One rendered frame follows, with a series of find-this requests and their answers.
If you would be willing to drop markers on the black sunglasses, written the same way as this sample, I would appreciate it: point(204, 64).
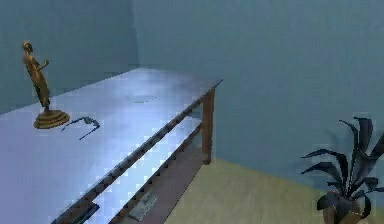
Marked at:
point(87, 121)

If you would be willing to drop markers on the glass and wood table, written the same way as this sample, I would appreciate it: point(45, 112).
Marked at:
point(100, 140)

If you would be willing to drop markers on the grey flat remote control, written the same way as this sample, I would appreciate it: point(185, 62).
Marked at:
point(142, 206)

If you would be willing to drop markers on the golden figure statue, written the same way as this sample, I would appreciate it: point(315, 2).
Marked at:
point(40, 83)

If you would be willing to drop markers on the dark potted house plant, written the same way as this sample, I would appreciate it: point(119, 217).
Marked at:
point(350, 180)

